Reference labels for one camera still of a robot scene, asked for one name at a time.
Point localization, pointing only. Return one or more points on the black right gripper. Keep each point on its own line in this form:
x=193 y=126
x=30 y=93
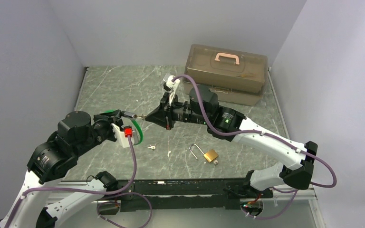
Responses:
x=163 y=115

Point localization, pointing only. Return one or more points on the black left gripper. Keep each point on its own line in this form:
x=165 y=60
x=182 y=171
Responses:
x=110 y=119

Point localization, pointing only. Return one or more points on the brass padlock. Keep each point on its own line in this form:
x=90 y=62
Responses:
x=209 y=156

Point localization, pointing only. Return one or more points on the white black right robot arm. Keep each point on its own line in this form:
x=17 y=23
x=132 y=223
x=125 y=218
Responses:
x=294 y=168

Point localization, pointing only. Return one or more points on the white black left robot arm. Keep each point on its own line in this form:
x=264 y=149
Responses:
x=50 y=162

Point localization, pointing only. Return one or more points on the beige plastic toolbox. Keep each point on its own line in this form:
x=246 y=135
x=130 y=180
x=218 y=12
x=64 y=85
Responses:
x=235 y=76

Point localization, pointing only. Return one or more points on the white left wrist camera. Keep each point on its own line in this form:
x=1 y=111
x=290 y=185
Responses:
x=122 y=135

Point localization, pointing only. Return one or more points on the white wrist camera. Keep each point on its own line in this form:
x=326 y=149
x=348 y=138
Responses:
x=170 y=85
x=122 y=135

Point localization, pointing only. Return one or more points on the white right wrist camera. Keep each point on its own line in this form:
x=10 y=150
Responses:
x=170 y=85

